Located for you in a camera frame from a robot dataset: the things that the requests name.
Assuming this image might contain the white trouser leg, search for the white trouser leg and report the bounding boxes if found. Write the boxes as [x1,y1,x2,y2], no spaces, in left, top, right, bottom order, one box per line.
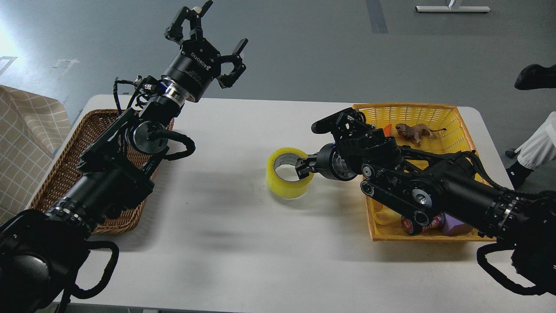
[517,111,556,170]

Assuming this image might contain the yellow plastic basket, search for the yellow plastic basket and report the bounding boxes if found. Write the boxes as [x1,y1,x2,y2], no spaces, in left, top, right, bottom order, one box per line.
[353,103,495,242]

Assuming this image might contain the toy croissant bread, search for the toy croissant bread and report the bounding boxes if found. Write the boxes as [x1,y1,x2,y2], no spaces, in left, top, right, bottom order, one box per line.
[374,206,401,226]

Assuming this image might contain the beige checkered cloth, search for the beige checkered cloth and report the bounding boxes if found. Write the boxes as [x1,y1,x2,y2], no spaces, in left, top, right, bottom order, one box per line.
[0,85,71,222]

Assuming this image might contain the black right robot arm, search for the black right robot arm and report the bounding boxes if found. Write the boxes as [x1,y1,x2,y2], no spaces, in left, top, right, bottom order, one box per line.
[295,108,556,295]

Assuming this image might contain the purple foam block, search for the purple foam block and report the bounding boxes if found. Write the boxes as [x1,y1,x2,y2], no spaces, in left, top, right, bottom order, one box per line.
[442,214,474,236]

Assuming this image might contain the black shoe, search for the black shoe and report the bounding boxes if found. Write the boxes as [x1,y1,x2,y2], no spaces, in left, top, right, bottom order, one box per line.
[514,64,556,90]

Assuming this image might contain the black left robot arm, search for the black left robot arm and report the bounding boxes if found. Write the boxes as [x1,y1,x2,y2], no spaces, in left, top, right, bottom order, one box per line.
[1,0,248,313]

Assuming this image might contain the yellow tape roll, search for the yellow tape roll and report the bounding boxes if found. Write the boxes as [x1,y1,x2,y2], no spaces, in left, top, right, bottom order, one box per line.
[265,148,314,199]

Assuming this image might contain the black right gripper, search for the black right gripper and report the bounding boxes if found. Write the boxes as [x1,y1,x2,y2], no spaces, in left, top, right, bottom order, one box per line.
[295,144,357,181]

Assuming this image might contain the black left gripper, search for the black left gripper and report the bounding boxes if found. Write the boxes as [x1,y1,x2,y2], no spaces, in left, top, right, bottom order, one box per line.
[162,0,249,103]

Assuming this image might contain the brown toy lion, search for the brown toy lion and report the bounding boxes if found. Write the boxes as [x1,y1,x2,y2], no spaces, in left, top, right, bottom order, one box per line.
[395,123,447,147]

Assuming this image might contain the brown wicker basket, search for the brown wicker basket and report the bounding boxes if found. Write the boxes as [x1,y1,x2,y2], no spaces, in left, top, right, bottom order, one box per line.
[26,108,174,240]

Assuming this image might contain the orange toy carrot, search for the orange toy carrot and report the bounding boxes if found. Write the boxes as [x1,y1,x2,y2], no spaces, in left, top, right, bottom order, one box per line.
[382,123,392,137]

